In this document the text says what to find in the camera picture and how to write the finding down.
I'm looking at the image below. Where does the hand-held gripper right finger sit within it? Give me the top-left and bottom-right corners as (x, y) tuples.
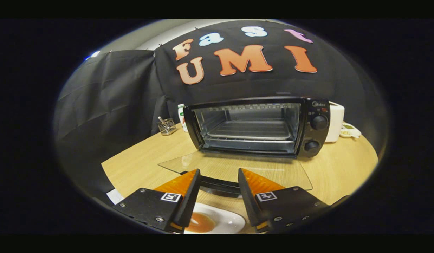
(237, 168), (351, 233)

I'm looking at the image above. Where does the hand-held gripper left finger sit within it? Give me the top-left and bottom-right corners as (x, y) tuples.
(111, 169), (202, 233)

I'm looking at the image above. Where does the white toaster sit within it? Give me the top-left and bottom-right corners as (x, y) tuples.
(325, 101), (345, 143)

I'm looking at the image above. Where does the white condiment dish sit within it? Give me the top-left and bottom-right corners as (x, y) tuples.
(340, 123), (362, 138)

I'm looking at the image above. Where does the small white bottle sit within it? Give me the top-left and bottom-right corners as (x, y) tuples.
(177, 104), (188, 133)

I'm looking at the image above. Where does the metal wire basket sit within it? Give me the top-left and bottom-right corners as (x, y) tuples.
(157, 117), (177, 136)

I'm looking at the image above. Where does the white round plate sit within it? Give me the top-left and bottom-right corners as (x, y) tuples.
(183, 202), (246, 234)

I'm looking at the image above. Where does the round brown bagel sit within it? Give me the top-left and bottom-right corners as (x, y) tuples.
(184, 212), (216, 233)

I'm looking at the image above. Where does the black toaster oven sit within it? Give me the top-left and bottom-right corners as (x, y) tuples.
(158, 97), (331, 197)

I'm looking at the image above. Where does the metal oven tray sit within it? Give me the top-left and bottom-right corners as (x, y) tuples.
(207, 121), (293, 141)

